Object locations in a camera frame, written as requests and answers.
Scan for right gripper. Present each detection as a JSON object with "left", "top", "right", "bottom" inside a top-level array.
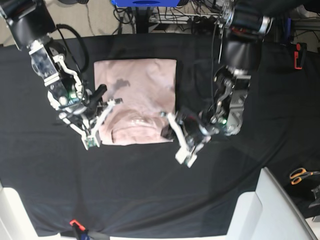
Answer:
[{"left": 58, "top": 98, "right": 123, "bottom": 139}]

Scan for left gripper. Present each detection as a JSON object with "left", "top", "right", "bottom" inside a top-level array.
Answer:
[{"left": 159, "top": 107, "right": 211, "bottom": 153}]

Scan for pink T-shirt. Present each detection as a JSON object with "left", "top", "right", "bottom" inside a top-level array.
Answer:
[{"left": 94, "top": 58, "right": 177, "bottom": 146}]

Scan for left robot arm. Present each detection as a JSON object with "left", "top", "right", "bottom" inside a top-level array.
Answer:
[{"left": 161, "top": 0, "right": 304, "bottom": 153}]

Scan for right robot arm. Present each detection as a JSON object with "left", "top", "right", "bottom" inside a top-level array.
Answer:
[{"left": 0, "top": 0, "right": 122, "bottom": 145}]

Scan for black table cloth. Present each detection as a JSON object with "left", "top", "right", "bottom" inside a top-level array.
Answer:
[{"left": 0, "top": 43, "right": 320, "bottom": 238}]

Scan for red black clamp bottom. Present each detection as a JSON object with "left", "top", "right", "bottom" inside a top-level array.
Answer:
[{"left": 69, "top": 219, "right": 87, "bottom": 232}]

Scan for red black clamp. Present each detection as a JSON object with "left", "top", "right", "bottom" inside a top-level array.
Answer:
[
  {"left": 293, "top": 42, "right": 307, "bottom": 70},
  {"left": 69, "top": 219, "right": 87, "bottom": 232}
]

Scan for white power strip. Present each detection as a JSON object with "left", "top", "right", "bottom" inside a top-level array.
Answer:
[{"left": 149, "top": 12, "right": 218, "bottom": 25}]

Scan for blue plastic box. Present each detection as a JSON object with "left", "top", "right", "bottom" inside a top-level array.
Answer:
[{"left": 111, "top": 0, "right": 180, "bottom": 7}]

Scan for white box left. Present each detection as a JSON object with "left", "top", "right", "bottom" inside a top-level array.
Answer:
[{"left": 0, "top": 184, "right": 39, "bottom": 240}]

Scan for white box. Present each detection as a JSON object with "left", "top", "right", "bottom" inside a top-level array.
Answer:
[
  {"left": 226, "top": 167, "right": 317, "bottom": 240},
  {"left": 0, "top": 184, "right": 39, "bottom": 240}
]

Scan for white box right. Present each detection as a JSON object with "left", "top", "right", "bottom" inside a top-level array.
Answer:
[{"left": 226, "top": 167, "right": 317, "bottom": 240}]

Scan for red black clamp right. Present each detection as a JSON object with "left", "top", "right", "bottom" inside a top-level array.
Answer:
[{"left": 293, "top": 42, "right": 307, "bottom": 70}]

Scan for black table stand post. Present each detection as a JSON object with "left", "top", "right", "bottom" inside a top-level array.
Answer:
[{"left": 134, "top": 7, "right": 151, "bottom": 34}]

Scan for orange handled scissors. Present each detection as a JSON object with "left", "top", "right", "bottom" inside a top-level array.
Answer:
[{"left": 289, "top": 167, "right": 320, "bottom": 185}]

